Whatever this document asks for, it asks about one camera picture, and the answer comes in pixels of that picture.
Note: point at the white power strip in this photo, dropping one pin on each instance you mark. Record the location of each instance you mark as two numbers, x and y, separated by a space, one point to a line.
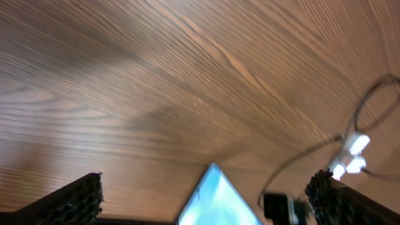
350 160

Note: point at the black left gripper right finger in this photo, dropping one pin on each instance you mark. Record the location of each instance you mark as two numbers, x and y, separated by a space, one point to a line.
334 203

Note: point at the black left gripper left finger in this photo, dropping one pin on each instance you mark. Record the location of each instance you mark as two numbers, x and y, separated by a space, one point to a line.
76 203

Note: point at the Samsung Galaxy smartphone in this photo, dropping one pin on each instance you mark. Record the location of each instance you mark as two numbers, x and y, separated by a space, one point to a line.
215 201

